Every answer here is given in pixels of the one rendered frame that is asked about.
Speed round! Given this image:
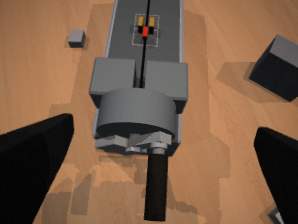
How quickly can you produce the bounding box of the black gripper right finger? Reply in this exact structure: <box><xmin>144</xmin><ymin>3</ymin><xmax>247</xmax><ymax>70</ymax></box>
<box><xmin>254</xmin><ymin>126</ymin><xmax>298</xmax><ymax>224</ymax></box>

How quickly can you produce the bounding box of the grey rectangular base plate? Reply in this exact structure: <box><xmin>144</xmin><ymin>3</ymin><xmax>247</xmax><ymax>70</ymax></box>
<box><xmin>89</xmin><ymin>0</ymin><xmax>189</xmax><ymax>222</ymax></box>

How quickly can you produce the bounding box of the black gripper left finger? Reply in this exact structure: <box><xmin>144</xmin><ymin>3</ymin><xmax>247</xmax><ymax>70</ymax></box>
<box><xmin>0</xmin><ymin>113</ymin><xmax>74</xmax><ymax>224</ymax></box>

